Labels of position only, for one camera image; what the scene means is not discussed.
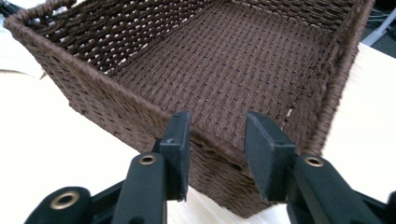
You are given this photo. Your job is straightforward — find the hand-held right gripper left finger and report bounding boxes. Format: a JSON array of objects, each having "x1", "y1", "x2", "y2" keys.
[{"x1": 154, "y1": 111, "x2": 192, "y2": 202}]

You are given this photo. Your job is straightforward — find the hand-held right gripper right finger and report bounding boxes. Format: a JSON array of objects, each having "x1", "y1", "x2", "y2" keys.
[{"x1": 244, "y1": 111, "x2": 297, "y2": 203}]

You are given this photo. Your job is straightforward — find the brown woven basket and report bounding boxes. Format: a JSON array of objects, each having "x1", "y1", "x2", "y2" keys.
[{"x1": 3, "y1": 0, "x2": 376, "y2": 218}]

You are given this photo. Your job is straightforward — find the white waffle cloth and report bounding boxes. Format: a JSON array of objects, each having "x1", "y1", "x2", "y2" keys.
[{"x1": 0, "y1": 18, "x2": 46, "y2": 78}]

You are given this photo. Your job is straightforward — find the white metal stand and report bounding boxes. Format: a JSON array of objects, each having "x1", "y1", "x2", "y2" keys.
[{"x1": 361, "y1": 7, "x2": 396, "y2": 48}]

